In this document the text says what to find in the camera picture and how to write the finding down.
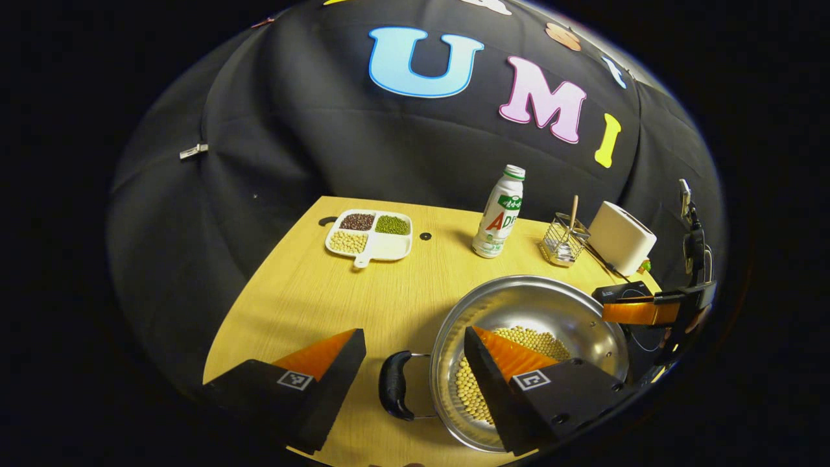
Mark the sandwich with lettuce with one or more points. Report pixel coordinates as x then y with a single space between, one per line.
645 266

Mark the copper metal clip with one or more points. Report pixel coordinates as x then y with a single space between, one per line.
262 23

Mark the black induction cooktop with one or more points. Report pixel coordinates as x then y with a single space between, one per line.
619 292

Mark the white drink bottle green cap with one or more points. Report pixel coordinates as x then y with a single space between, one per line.
499 217

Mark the white divided dish of beans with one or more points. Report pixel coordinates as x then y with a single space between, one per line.
382 246

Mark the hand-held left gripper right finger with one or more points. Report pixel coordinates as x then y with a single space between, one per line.
489 389

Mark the pile of yellow soybeans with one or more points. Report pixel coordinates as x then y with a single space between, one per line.
467 389

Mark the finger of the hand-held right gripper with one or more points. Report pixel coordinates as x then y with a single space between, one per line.
639 313

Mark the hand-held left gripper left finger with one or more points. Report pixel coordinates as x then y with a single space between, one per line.
334 389

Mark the black backdrop cloth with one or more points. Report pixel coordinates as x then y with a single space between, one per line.
292 130

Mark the white toaster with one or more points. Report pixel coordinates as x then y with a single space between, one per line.
619 237

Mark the silver metal clip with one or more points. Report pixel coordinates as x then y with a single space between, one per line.
193 151

